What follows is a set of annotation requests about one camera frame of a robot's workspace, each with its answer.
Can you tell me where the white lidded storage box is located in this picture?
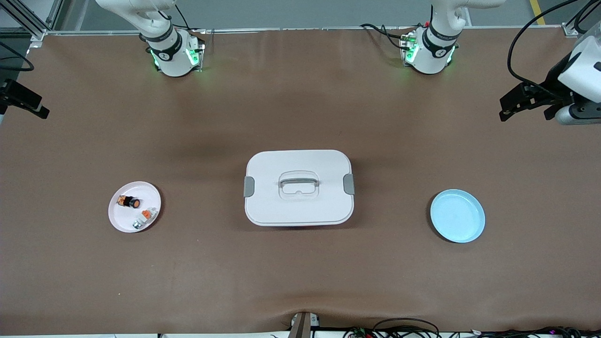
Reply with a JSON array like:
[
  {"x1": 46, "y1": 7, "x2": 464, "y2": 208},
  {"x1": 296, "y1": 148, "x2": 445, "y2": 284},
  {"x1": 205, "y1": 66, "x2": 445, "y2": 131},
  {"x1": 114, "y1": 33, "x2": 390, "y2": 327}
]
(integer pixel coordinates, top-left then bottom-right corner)
[{"x1": 243, "y1": 149, "x2": 356, "y2": 227}]

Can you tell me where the light blue plate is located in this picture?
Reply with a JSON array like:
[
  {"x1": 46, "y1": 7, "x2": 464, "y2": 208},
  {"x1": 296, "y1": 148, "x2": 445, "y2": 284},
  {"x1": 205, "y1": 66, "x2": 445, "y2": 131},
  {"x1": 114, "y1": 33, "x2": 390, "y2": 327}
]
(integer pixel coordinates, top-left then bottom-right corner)
[{"x1": 430, "y1": 189, "x2": 486, "y2": 244}]

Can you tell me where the pink plate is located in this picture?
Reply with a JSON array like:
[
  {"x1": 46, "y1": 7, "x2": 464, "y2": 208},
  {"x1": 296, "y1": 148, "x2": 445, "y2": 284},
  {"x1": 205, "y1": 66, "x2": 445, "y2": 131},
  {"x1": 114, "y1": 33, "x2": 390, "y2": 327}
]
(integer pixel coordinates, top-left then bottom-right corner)
[{"x1": 108, "y1": 181, "x2": 162, "y2": 233}]

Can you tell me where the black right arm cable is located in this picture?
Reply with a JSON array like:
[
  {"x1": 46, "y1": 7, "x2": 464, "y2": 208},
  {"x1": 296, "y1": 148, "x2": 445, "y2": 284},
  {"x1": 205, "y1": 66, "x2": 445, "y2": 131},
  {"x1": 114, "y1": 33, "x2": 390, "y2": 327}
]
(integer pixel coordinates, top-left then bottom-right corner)
[{"x1": 0, "y1": 41, "x2": 35, "y2": 72}]

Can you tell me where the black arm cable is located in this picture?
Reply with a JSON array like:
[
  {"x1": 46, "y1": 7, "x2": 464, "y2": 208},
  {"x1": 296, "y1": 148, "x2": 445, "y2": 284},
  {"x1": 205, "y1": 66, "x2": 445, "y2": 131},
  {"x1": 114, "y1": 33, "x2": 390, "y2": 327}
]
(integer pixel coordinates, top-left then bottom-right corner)
[
  {"x1": 507, "y1": 0, "x2": 601, "y2": 101},
  {"x1": 0, "y1": 41, "x2": 35, "y2": 72}
]

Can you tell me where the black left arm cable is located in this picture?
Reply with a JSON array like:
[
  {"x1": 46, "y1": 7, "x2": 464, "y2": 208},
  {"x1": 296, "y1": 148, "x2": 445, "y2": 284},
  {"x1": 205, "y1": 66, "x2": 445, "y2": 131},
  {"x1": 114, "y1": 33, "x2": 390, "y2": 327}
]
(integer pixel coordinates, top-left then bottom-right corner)
[{"x1": 507, "y1": 0, "x2": 601, "y2": 101}]

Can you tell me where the aluminium frame profile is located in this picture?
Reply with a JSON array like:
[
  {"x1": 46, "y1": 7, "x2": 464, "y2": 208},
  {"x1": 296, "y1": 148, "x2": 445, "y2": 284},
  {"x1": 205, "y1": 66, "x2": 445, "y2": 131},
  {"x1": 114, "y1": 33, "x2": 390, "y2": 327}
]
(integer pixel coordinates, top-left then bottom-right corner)
[
  {"x1": 0, "y1": 0, "x2": 64, "y2": 47},
  {"x1": 561, "y1": 0, "x2": 601, "y2": 38}
]

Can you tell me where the black left base cable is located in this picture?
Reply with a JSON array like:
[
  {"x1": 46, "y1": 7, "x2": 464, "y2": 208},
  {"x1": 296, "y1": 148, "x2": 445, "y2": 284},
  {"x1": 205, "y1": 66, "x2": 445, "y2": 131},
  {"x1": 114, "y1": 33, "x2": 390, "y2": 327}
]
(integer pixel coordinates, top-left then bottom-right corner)
[{"x1": 361, "y1": 23, "x2": 414, "y2": 50}]

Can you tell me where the black base cable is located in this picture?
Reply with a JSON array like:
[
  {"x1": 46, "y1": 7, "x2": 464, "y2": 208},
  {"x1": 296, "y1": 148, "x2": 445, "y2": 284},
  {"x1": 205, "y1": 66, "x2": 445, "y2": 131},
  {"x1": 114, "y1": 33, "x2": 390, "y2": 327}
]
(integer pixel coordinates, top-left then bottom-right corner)
[
  {"x1": 160, "y1": 4, "x2": 194, "y2": 33},
  {"x1": 361, "y1": 23, "x2": 414, "y2": 50}
]

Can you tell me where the small white orange switch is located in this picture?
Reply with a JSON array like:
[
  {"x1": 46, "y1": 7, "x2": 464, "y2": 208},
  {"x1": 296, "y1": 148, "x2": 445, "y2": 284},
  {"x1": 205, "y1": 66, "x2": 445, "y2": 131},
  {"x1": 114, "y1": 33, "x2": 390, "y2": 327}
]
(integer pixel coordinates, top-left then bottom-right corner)
[{"x1": 132, "y1": 207, "x2": 158, "y2": 230}]

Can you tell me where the black right base cable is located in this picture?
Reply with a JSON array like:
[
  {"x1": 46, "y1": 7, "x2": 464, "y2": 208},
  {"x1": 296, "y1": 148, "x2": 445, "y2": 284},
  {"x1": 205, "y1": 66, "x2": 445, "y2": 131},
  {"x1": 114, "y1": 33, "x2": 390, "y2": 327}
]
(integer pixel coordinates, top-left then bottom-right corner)
[{"x1": 160, "y1": 4, "x2": 194, "y2": 33}]

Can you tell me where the black cable bundle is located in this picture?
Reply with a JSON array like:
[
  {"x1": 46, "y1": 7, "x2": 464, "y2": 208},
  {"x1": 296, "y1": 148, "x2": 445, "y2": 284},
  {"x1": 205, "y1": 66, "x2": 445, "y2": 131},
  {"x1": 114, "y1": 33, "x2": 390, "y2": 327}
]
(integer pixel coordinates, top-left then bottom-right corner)
[{"x1": 441, "y1": 325, "x2": 601, "y2": 338}]

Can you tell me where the silver table edge rail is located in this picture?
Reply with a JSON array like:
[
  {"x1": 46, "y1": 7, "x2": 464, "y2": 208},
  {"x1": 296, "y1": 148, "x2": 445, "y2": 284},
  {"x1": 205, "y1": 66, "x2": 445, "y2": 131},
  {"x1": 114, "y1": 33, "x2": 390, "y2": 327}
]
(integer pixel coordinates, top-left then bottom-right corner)
[{"x1": 45, "y1": 27, "x2": 571, "y2": 36}]

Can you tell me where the black cable loop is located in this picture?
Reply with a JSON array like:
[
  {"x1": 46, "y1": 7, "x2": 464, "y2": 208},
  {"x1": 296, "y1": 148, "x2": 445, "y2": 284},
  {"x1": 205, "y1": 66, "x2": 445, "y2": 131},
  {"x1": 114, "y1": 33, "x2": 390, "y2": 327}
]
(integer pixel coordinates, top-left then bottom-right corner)
[{"x1": 373, "y1": 318, "x2": 440, "y2": 338}]

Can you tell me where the metal table clamp bracket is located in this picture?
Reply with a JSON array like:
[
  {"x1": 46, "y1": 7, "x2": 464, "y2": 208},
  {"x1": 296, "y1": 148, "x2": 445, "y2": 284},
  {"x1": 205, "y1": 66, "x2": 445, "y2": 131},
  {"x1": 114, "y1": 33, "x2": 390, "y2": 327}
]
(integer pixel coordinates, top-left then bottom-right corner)
[{"x1": 289, "y1": 311, "x2": 321, "y2": 338}]

